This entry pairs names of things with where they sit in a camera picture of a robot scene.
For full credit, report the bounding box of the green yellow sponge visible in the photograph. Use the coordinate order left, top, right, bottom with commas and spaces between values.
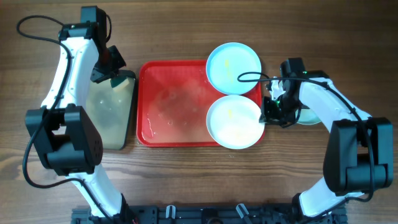
110, 76, 130, 91

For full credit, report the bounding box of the light blue plate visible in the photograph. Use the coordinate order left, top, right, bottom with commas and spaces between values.
295, 105, 321, 125
205, 42, 262, 95

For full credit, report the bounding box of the white plate bottom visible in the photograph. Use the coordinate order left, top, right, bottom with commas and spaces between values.
206, 95, 265, 149

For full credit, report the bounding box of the light blue plate top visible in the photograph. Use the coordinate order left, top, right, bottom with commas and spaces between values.
205, 42, 262, 95

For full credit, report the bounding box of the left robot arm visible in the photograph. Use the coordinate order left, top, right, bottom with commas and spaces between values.
25, 6, 137, 223

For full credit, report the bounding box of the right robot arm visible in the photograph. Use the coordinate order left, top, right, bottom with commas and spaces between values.
259, 58, 393, 223

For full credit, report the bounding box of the black metal sponge tray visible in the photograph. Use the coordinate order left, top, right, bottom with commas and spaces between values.
86, 70, 138, 150

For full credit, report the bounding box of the red plastic tray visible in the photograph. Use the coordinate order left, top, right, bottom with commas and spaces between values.
136, 60, 223, 147

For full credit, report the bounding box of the right black cable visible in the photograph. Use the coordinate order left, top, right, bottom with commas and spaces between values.
237, 71, 376, 218

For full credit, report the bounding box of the black cable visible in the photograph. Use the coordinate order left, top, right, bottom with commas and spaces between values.
16, 14, 113, 220
237, 71, 376, 218

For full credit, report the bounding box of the left black cable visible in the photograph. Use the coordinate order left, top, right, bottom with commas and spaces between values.
16, 14, 113, 220

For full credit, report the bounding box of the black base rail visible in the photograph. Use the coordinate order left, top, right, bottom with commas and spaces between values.
70, 203, 348, 224

